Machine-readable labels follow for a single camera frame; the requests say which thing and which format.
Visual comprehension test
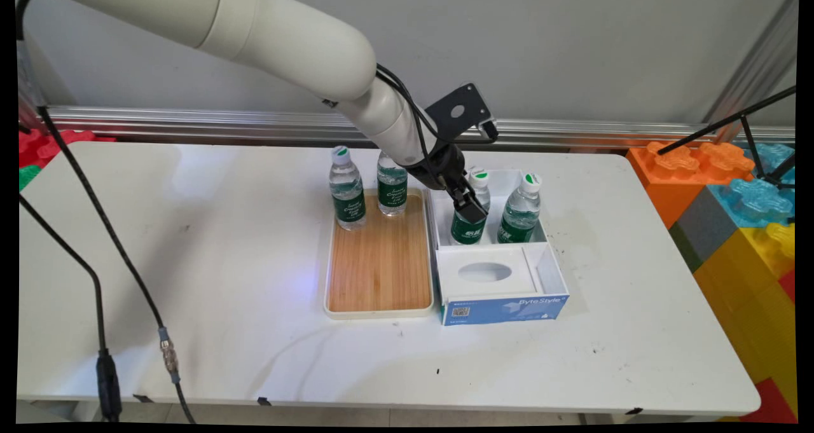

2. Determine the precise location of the yellow foam block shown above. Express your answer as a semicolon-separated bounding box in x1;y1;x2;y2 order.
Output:
693;223;797;415

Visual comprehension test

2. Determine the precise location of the aluminium rail along wall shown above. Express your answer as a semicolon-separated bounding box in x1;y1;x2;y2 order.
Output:
48;106;796;149

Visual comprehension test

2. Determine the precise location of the orange foam block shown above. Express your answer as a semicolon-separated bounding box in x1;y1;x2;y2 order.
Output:
626;142;756;230

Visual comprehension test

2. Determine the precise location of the black cable with metal connector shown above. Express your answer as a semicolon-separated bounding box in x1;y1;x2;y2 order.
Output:
37;106;197;425

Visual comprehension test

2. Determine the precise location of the black camera mounting bracket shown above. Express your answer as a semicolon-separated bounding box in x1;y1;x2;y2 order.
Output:
425;83;494;132

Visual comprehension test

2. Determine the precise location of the light blue grey foam block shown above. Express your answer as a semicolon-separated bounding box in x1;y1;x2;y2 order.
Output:
669;179;796;272

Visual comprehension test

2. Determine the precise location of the white and blue cardboard box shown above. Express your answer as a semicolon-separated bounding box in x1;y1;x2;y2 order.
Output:
427;169;570;327

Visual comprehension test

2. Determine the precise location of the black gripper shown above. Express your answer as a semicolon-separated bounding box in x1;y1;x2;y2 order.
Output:
407;142;489;225

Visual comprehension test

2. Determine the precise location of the clear water bottle green label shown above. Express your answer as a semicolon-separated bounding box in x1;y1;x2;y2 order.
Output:
450;168;492;245
329;146;367;231
497;172;542;244
376;151;408;217

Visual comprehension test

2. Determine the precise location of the black tripod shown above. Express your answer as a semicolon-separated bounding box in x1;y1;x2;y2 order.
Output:
657;86;796;189

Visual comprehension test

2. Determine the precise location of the red foam block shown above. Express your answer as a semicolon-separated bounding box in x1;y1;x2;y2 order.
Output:
741;379;797;424
19;130;116;168

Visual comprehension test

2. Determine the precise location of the wooden tray with white rim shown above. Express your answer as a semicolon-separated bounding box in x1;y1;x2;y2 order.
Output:
324;188;435;320

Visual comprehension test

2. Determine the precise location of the aluminium frame post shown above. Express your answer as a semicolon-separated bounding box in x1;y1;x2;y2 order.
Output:
703;0;799;142

